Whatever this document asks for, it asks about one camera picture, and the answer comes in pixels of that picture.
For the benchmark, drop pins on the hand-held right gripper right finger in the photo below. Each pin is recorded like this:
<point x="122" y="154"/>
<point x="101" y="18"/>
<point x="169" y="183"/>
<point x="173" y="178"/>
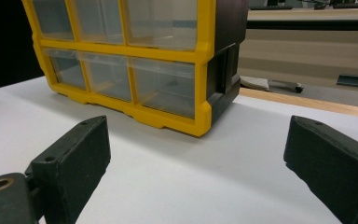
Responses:
<point x="338" y="165"/>

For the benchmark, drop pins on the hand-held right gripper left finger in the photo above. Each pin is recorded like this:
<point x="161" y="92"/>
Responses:
<point x="74" y="161"/>

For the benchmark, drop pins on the clear plastic organizer drawer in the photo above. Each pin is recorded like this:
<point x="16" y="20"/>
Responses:
<point x="99" y="21"/>

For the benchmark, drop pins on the yellow and black organizer cabinet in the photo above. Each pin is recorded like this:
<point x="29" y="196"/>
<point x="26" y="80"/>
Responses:
<point x="203" y="93"/>

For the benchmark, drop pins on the wooden table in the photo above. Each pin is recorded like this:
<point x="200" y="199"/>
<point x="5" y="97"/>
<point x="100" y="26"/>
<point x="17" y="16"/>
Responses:
<point x="307" y="102"/>

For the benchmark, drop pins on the set of clear drawers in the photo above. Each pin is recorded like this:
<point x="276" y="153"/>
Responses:
<point x="164" y="90"/>

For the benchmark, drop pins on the grey stand foot with wheel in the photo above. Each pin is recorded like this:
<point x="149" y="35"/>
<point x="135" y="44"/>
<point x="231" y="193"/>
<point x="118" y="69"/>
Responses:
<point x="256" y="83"/>

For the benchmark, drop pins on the black metal frame bar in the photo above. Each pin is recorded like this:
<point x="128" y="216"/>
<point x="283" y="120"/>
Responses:
<point x="310" y="25"/>

